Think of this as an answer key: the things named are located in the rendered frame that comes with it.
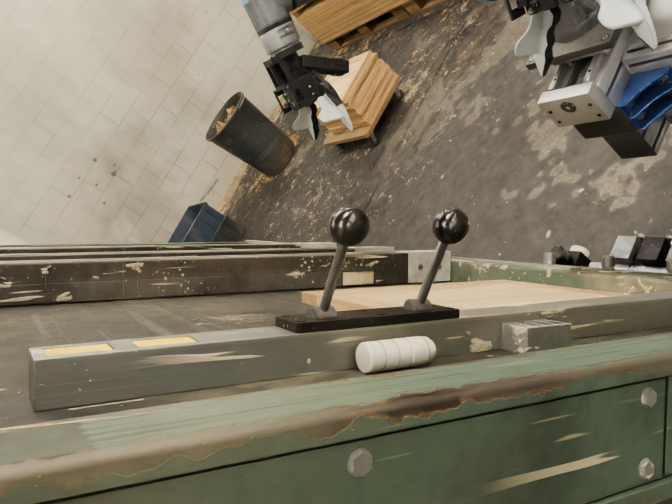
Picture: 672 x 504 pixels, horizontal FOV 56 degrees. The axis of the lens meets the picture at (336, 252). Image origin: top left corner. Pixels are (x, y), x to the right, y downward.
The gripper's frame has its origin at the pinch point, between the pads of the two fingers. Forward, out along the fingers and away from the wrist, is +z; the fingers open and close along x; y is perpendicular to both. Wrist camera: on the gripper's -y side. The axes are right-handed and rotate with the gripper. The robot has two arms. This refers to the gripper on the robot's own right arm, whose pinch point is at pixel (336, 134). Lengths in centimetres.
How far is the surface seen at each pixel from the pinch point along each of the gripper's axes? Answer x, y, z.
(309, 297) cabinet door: 21.2, 31.4, 18.2
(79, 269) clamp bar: 1, 58, -3
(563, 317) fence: 64, 21, 23
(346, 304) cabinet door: 33.3, 31.4, 18.1
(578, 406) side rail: 89, 45, 9
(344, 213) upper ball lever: 68, 43, -4
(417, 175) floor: -178, -144, 73
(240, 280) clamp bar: 1.4, 34.5, 14.5
